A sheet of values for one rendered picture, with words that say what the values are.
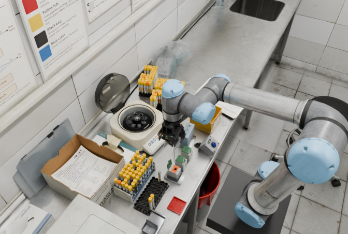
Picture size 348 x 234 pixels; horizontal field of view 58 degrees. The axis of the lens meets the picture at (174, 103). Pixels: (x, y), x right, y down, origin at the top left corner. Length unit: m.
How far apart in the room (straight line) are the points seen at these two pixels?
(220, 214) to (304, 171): 0.59
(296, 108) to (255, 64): 1.25
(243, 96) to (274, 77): 2.54
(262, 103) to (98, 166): 0.86
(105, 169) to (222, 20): 1.63
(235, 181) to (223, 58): 1.03
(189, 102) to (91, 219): 0.51
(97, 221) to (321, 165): 0.72
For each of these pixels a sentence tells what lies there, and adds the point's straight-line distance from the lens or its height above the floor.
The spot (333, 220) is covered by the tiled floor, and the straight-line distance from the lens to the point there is 2.68.
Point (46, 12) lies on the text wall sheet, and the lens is 1.29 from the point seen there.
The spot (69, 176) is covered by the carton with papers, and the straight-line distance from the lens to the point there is 1.55.
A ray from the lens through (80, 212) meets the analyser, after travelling 1.17.
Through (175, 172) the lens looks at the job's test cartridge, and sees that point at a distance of 1.47.
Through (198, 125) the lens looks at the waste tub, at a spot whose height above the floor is 0.91.
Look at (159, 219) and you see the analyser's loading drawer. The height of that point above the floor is 0.91.
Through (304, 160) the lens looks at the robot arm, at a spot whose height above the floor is 1.54.
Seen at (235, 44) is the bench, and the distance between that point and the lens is 2.39.
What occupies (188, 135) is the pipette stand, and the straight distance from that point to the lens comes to 1.58.
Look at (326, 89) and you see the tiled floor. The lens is 3.64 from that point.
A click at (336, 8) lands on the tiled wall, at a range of 3.43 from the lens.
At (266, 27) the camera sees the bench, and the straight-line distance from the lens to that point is 2.66.
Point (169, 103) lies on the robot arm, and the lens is 1.06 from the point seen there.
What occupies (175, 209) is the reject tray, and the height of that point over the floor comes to 0.88.
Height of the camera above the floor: 2.20
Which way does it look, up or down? 45 degrees down
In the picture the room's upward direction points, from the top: 1 degrees clockwise
